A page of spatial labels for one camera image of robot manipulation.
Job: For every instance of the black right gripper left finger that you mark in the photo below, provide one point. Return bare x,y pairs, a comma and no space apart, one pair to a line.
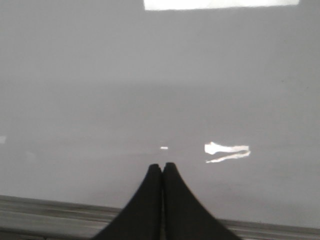
141,217

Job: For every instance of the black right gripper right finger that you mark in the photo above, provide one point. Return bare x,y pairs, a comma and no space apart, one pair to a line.
185,217

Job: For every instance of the white whiteboard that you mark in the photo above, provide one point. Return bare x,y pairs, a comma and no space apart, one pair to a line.
94,91

